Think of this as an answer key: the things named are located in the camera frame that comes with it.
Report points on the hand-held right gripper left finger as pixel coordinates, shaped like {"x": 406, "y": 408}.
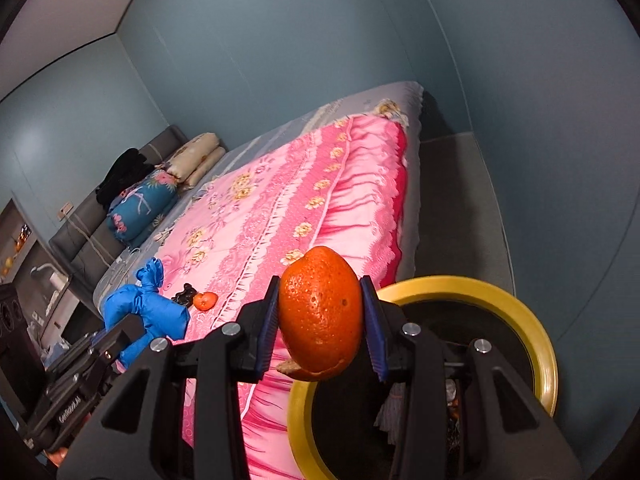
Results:
{"x": 265, "y": 330}

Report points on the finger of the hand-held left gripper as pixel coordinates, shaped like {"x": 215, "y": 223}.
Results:
{"x": 122, "y": 335}

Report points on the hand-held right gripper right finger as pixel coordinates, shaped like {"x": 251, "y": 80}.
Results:
{"x": 372, "y": 325}

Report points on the blue plastic bag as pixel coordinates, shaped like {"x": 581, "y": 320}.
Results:
{"x": 150, "y": 310}

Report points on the large orange peel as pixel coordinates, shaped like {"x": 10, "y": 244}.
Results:
{"x": 320, "y": 310}

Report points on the lavender foam fruit net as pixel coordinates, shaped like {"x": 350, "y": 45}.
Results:
{"x": 391, "y": 410}

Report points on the yellow-rimmed trash bin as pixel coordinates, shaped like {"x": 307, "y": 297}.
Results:
{"x": 530, "y": 320}

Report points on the orange fruit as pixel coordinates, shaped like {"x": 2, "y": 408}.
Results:
{"x": 204, "y": 301}

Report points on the black plastic bag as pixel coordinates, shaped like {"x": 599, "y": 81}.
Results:
{"x": 184, "y": 295}

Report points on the black speaker box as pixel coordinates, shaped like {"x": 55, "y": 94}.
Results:
{"x": 17, "y": 320}

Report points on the grey padded headboard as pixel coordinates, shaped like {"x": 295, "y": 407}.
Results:
{"x": 80, "y": 230}

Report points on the pink floral blanket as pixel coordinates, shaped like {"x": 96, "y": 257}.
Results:
{"x": 280, "y": 200}

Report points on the blue floral folded quilt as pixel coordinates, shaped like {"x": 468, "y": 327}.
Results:
{"x": 140, "y": 205}

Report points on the bedside shelf unit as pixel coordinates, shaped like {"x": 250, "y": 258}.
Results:
{"x": 20, "y": 240}

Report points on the black clothes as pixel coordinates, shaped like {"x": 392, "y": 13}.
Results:
{"x": 122, "y": 175}

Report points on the beige folded quilt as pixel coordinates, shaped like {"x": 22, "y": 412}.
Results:
{"x": 197, "y": 157}

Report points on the wall socket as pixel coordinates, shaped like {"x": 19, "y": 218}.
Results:
{"x": 65, "y": 208}

